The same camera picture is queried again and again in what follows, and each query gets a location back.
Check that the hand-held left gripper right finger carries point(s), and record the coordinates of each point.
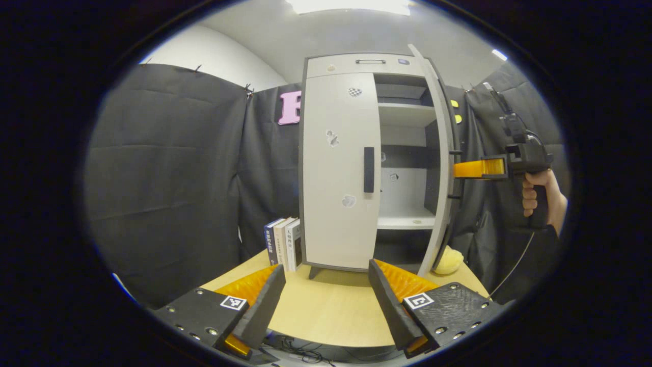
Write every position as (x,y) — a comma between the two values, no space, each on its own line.
(392,311)

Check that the small ceiling light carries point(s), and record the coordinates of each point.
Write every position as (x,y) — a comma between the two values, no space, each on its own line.
(499,54)

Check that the white cover book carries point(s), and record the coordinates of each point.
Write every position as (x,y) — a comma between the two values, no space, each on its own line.
(281,244)

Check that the large ceiling light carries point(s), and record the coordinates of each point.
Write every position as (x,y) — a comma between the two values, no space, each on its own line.
(351,5)

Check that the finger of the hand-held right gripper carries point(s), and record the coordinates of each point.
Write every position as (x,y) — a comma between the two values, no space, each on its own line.
(479,168)

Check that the grey double-door shoe cabinet body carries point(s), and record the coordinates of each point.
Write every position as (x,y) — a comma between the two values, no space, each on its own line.
(407,114)

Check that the yellow plush bun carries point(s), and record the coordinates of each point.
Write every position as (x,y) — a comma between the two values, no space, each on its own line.
(448,261)

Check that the black backdrop cloth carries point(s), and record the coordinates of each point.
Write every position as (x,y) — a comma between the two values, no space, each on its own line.
(168,178)

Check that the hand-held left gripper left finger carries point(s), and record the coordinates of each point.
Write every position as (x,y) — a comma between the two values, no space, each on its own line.
(260,311)

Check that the blue cover book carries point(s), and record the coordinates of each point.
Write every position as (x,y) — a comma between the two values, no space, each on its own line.
(271,239)

